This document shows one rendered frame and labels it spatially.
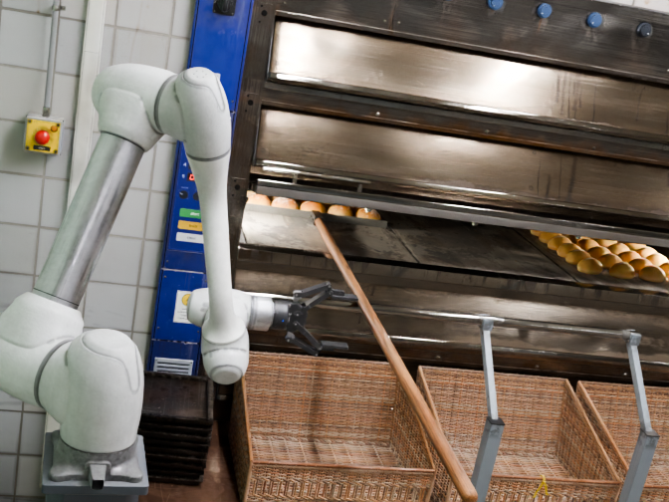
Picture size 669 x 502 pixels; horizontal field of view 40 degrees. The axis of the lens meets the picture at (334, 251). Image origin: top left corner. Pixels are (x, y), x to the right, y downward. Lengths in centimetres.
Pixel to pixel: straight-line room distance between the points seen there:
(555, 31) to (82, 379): 183
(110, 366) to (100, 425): 12
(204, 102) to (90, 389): 62
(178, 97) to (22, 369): 64
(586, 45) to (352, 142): 79
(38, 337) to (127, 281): 96
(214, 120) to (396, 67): 99
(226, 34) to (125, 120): 75
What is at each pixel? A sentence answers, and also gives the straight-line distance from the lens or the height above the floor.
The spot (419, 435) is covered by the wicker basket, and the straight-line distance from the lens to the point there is 288.
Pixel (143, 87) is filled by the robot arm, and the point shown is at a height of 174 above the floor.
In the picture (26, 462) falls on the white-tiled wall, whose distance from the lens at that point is 319.
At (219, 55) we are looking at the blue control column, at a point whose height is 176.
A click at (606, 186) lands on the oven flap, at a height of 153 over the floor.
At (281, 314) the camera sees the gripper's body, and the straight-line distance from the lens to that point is 232.
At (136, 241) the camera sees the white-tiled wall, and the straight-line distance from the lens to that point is 286.
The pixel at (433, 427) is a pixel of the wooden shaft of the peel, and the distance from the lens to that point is 192.
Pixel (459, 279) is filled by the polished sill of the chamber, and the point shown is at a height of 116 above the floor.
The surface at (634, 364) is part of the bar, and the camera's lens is 292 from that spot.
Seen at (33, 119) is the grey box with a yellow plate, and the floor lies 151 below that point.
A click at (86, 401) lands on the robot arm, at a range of 188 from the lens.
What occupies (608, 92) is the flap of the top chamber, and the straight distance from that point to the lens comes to 311.
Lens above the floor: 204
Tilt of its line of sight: 17 degrees down
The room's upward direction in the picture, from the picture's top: 11 degrees clockwise
